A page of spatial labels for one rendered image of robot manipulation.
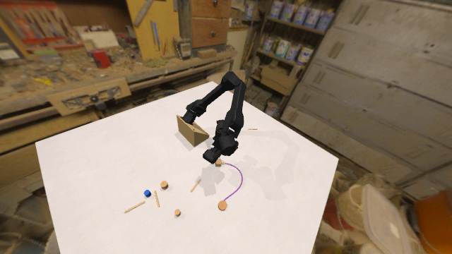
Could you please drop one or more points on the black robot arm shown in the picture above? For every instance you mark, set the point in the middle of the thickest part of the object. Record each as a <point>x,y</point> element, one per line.
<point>234,117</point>

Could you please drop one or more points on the blue cylinder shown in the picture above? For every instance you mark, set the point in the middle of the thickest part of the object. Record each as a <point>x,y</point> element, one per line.
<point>147,193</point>

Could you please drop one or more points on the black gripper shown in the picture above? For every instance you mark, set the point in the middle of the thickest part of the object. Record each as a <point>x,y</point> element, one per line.
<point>212,155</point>

